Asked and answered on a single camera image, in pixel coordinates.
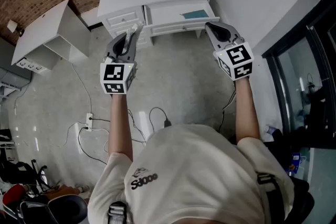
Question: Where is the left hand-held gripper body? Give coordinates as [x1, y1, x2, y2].
[99, 33, 139, 96]

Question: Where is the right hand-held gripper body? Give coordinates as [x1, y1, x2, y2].
[204, 21, 255, 82]

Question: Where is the person's left forearm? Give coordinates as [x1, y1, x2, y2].
[107, 93, 134, 162]

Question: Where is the person's right forearm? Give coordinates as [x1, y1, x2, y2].
[233, 77, 261, 145]

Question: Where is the black framed glass door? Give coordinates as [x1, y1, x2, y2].
[261, 0, 336, 150]

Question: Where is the white power strip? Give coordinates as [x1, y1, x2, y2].
[85, 112, 93, 132]

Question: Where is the blue flat pad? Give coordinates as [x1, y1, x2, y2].
[182, 9, 209, 19]

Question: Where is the white side cabinet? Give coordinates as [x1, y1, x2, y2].
[10, 0, 91, 74]

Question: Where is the white socket strip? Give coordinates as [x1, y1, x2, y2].
[16, 58, 43, 72]

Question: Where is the person's white t-shirt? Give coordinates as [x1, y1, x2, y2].
[87, 123, 295, 224]

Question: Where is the blue packet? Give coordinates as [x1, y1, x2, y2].
[288, 153, 302, 174]

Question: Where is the black office chair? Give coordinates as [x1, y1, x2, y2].
[0, 158, 53, 194]

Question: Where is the black padded chair seat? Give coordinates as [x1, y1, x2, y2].
[19, 194, 89, 224]

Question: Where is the white floor cable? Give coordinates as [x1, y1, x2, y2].
[70, 62, 93, 115]

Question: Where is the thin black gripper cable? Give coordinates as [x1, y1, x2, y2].
[127, 109, 147, 144]

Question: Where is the black cable with adapter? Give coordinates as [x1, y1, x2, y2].
[149, 106, 173, 129]

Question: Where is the black looped floor cable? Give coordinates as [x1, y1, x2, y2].
[77, 126, 109, 165]

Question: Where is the small white wall box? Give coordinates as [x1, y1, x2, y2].
[6, 19, 24, 36]

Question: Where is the grey black harness strap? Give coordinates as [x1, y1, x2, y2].
[256, 172, 286, 221]
[107, 201, 129, 224]

